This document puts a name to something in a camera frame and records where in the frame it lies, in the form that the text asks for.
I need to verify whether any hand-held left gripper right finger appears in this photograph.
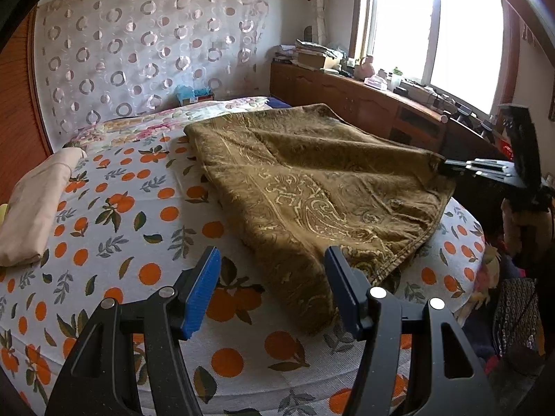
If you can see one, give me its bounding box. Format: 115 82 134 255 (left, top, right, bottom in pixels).
324 245 488 416

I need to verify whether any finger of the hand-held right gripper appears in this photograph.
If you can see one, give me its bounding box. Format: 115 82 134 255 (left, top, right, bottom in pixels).
438 158 518 175
446 169 520 181

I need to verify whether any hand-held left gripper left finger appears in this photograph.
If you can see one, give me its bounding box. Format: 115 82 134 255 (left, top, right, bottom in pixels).
43 245 222 416

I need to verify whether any brown paisley patterned garment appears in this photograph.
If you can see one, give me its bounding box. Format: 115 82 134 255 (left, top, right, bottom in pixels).
183 103 456 337

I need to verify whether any person's right hand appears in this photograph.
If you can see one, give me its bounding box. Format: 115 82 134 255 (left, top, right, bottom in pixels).
501 200 555 266

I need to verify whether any dark furniture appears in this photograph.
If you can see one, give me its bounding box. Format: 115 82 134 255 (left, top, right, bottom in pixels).
441 115 514 243

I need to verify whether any orange fruit print bed sheet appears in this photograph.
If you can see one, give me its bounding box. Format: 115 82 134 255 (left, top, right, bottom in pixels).
0 132 486 416

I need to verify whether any black patterned bag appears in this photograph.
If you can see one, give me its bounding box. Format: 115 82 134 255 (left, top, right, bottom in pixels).
492 277 544 357

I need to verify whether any wooden cabinet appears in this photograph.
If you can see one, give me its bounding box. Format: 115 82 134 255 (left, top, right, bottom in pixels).
270 61 508 162

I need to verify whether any window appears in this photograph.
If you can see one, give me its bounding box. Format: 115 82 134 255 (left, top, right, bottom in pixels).
349 0 521 119

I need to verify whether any pink floral quilt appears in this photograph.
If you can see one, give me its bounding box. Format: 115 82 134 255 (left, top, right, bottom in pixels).
65 95 278 153

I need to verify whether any folded beige cloth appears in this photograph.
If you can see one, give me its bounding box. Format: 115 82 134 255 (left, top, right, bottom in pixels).
0 147 87 268

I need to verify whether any small cardboard box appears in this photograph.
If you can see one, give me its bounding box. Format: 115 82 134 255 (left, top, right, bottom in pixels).
180 93 216 106

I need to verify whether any blue plastic bag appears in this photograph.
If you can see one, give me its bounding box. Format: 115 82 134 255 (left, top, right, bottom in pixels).
175 84 213 101

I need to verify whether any beige window curtain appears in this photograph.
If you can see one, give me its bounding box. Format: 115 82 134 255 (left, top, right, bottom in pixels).
299 0 333 46

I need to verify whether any wooden slatted wardrobe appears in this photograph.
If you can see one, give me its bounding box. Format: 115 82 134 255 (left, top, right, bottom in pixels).
0 9 53 202

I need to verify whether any sheer circle patterned curtain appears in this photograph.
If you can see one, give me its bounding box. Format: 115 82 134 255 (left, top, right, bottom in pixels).
35 0 272 152

